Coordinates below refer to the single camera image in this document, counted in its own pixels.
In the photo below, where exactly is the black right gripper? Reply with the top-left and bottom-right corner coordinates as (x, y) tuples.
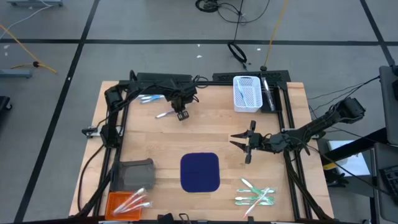
(229, 120), (287, 164)

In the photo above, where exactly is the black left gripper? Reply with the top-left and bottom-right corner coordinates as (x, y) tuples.
(162, 78), (198, 123)

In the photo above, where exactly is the green toothbrush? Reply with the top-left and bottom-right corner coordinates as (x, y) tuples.
(236, 187), (276, 194)
(234, 195), (275, 202)
(240, 177), (261, 196)
(234, 200), (275, 207)

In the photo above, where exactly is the black flat panel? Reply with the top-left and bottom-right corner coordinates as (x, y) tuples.
(136, 72), (193, 83)

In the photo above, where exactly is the black perforated panel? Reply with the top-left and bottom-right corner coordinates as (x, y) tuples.
(212, 70), (292, 83)

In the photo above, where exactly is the white plastic basket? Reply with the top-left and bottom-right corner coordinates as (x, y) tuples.
(233, 75), (264, 113)

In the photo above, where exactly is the dark blue square mat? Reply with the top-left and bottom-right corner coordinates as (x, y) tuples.
(180, 152), (221, 194)

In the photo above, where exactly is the black plastic basket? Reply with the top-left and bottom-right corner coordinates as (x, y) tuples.
(261, 81), (283, 113)

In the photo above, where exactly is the grey plastic basket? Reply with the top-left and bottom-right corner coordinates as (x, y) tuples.
(110, 157), (156, 192)

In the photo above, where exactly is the black rounded object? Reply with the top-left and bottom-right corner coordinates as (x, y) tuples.
(157, 212), (193, 224)

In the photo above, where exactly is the white paper sheet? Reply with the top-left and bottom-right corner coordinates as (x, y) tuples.
(328, 140), (371, 177)

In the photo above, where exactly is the black diagonal beam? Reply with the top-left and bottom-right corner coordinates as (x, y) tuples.
(320, 126), (389, 162)

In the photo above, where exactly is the orange plastic basket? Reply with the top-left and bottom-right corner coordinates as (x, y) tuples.
(104, 192), (144, 222)

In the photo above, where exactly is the black keyboard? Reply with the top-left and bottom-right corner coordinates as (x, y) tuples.
(381, 164), (398, 194)

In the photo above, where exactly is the grey desk top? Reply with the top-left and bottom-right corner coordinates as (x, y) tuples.
(378, 64), (398, 147)

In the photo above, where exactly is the grey metal floor foot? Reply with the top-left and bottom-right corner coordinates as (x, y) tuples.
(0, 68), (34, 79)
(6, 0), (64, 8)

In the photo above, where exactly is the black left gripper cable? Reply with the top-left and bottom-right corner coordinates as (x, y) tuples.
(190, 74), (210, 90)

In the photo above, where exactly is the black aluminium table frame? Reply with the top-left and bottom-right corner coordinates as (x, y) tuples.
(70, 70), (335, 224)

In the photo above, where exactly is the black coiled cable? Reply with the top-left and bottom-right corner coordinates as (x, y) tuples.
(227, 42), (249, 71)

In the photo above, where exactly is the black tangled floor cable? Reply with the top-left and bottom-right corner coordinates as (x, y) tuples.
(195, 0), (271, 24)

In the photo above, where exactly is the black straight floor cable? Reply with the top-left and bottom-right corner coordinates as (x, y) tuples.
(233, 0), (245, 43)

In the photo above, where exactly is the yellow hanging cable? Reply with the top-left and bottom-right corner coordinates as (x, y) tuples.
(260, 0), (289, 72)

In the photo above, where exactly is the black left arm hose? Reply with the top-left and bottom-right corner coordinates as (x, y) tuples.
(76, 143), (106, 215)

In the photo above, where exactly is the black thin desk cable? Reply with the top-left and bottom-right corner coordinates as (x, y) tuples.
(307, 75), (382, 122)

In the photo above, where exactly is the yellow floor cable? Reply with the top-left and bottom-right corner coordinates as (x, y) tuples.
(0, 24), (58, 75)

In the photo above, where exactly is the white floor cable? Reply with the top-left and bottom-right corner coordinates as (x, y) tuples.
(0, 0), (53, 32)

